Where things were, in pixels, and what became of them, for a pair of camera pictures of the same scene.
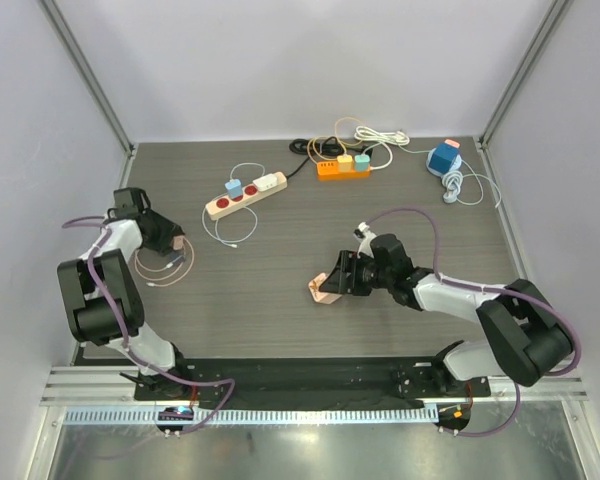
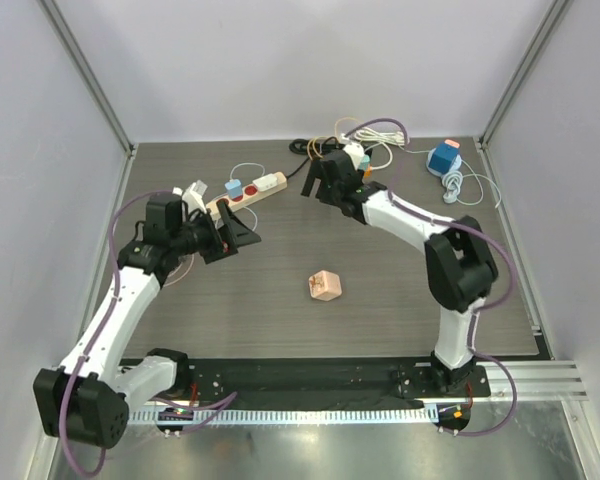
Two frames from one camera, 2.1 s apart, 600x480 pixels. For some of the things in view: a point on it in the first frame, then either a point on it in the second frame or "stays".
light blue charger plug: [234, 188] stays
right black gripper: [353, 273] -> [328, 181]
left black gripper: [162, 246] -> [221, 244]
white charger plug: [265, 182] stays
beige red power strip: [225, 206] stays
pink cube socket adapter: [317, 295] stays
